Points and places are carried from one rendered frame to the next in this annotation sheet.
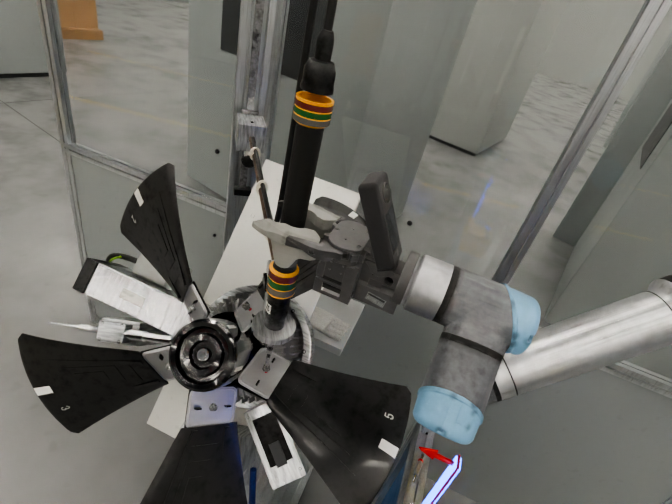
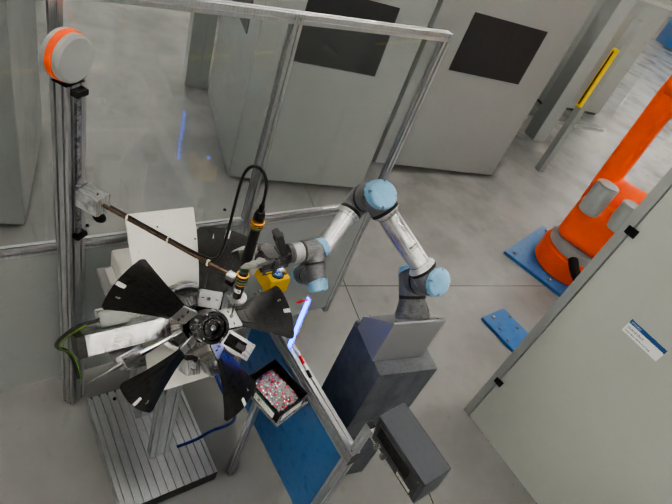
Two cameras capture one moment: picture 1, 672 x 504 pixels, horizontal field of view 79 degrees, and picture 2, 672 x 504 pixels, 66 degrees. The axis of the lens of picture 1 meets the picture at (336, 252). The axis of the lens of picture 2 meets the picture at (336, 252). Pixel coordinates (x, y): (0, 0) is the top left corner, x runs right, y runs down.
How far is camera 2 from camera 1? 1.42 m
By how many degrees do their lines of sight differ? 48
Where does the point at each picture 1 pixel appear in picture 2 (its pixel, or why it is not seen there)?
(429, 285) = (301, 253)
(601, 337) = (337, 234)
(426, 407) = (315, 287)
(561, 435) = not seen: hidden behind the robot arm
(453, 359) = (315, 269)
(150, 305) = (136, 334)
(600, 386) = (309, 225)
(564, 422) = not seen: hidden behind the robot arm
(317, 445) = (269, 326)
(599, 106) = (275, 105)
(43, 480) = not seen: outside the picture
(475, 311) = (315, 253)
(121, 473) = (55, 484)
